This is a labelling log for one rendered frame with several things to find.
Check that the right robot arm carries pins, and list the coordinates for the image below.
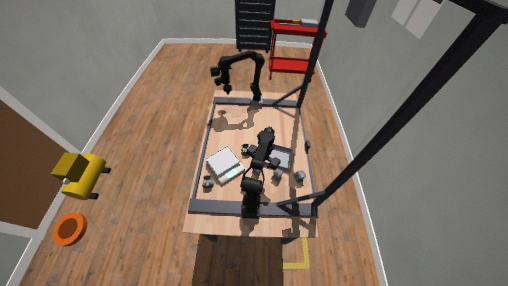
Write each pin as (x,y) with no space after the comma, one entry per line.
(226,62)

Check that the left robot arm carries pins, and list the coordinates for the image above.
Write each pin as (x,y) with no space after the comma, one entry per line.
(252,186)

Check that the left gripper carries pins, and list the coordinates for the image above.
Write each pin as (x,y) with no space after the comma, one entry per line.
(274,162)

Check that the white digital scale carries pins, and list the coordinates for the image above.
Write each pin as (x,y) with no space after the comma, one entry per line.
(225,164)

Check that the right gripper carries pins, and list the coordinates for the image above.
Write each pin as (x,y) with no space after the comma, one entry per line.
(226,86)

